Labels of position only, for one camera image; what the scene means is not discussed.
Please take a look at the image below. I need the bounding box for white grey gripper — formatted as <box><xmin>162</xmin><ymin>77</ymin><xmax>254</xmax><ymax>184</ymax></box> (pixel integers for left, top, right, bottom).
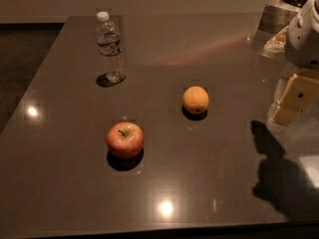
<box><xmin>271</xmin><ymin>0</ymin><xmax>319</xmax><ymax>125</ymax></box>

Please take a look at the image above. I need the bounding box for red apple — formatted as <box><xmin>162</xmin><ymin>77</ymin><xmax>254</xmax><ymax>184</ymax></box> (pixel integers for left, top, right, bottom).
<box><xmin>106</xmin><ymin>121</ymin><xmax>144</xmax><ymax>159</ymax></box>

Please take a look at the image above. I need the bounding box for clear plastic water bottle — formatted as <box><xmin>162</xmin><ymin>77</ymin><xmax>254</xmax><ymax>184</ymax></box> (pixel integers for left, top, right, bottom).
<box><xmin>95</xmin><ymin>11</ymin><xmax>126</xmax><ymax>87</ymax></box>

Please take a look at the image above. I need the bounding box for orange fruit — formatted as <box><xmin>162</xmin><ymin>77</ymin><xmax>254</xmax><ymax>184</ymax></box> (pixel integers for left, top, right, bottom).
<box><xmin>182</xmin><ymin>86</ymin><xmax>209</xmax><ymax>115</ymax></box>

